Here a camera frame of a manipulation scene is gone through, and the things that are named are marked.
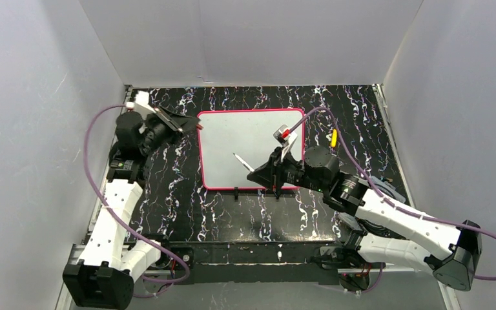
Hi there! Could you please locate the white marker pen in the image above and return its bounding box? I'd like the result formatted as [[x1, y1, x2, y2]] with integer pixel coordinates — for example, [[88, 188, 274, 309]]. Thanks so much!
[[233, 153, 254, 172]]

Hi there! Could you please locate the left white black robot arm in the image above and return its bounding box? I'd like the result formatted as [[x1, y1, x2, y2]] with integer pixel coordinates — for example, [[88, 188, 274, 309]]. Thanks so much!
[[63, 107, 201, 309]]

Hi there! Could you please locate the black whiteboard stand clip left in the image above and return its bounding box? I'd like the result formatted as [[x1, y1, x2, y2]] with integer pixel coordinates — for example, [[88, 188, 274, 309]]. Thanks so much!
[[233, 187, 240, 202]]

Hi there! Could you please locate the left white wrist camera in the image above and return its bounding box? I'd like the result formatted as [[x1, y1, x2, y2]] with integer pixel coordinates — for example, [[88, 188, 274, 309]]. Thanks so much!
[[123, 91, 158, 124]]

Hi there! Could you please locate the black whiteboard stand clip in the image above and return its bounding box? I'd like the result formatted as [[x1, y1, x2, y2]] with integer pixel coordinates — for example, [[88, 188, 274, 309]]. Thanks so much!
[[273, 187, 282, 200], [233, 187, 240, 202]]

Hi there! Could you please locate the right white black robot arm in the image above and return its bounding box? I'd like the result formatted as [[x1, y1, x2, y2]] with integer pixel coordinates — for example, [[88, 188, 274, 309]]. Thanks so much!
[[247, 147, 482, 291]]

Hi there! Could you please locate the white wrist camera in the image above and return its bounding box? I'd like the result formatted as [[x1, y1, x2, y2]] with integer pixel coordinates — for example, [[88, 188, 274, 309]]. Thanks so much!
[[273, 125, 298, 161], [123, 91, 158, 124]]

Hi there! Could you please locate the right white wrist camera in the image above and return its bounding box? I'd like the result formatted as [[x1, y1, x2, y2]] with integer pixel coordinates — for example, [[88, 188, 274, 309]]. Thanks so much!
[[273, 125, 298, 161]]

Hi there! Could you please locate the aluminium rail frame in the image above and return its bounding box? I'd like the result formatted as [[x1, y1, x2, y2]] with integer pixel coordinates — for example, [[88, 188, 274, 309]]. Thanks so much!
[[55, 85, 457, 310]]

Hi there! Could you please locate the yellow marker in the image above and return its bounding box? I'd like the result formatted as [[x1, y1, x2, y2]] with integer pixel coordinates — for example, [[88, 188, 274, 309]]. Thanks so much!
[[330, 129, 338, 148]]

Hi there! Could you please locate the black whiteboard stand clip right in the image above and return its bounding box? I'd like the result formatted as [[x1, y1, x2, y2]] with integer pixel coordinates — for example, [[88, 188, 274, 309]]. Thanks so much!
[[273, 187, 282, 200]]

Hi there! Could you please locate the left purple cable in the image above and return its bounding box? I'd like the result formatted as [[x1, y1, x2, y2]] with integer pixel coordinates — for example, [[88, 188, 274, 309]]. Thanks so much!
[[83, 103, 191, 299]]

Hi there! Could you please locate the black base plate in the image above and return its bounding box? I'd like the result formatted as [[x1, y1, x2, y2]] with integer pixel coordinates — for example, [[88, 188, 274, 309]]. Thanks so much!
[[130, 242, 371, 285]]

